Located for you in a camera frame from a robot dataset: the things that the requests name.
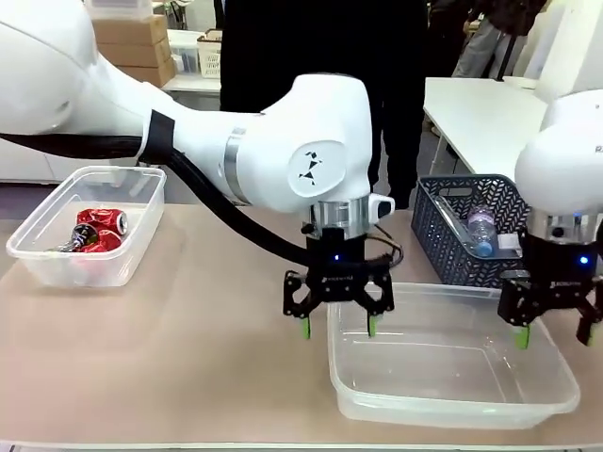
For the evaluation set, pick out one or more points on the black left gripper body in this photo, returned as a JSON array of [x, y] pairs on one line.
[[337, 273]]

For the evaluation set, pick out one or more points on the black green-padded left gripper finger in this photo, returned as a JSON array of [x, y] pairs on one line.
[[382, 296], [294, 301]]

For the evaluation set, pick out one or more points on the black green-padded right gripper finger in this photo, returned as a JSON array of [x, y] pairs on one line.
[[516, 306], [592, 313]]

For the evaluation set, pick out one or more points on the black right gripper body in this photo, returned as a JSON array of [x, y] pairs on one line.
[[560, 278]]

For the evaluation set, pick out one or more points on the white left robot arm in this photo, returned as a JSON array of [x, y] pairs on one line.
[[282, 141]]

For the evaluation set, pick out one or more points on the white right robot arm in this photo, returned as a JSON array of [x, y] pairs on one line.
[[556, 165]]

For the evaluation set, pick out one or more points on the dark gray plastic basket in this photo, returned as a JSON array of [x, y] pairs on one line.
[[447, 263]]

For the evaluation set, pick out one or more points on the large clear plastic container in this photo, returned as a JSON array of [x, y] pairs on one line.
[[438, 358]]

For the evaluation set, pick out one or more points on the clear bottle with blue cap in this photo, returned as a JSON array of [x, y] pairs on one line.
[[481, 230]]

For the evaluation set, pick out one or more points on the clear empty plastic bottle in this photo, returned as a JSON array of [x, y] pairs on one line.
[[454, 223]]

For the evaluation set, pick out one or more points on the small clear plastic container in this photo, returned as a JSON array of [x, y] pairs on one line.
[[122, 254]]

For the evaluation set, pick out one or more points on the white background table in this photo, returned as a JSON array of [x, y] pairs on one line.
[[476, 113]]

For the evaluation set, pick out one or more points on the crushed red soda can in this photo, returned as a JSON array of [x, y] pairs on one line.
[[101, 219], [106, 242]]

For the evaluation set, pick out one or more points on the crushed black soda can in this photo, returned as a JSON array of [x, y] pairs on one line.
[[80, 235]]

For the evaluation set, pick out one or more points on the person in black clothes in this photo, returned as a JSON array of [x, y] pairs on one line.
[[306, 42]]

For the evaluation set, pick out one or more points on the white upright panel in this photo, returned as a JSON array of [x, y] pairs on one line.
[[551, 37]]

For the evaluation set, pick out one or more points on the white printed wooden box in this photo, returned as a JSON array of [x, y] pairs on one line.
[[209, 54]]

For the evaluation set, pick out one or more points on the person in gray trousers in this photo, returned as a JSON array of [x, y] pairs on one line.
[[490, 33]]

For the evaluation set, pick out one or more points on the translucent storage bin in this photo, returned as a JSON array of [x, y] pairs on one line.
[[184, 52]]

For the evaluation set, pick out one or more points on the brown cardboard box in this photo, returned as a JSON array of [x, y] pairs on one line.
[[132, 29], [151, 73], [134, 54]]

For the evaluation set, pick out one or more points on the clear plastic storage box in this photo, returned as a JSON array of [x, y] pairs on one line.
[[125, 7]]

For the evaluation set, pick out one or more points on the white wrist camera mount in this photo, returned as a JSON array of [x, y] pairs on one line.
[[382, 205]]

